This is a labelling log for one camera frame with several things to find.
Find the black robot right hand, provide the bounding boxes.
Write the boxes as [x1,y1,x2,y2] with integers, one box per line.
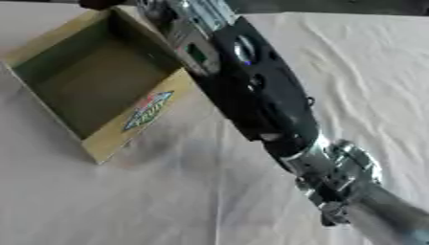
[77,0,134,11]

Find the tan cardboard box green inside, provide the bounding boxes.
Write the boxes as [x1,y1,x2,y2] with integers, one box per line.
[1,5,198,166]

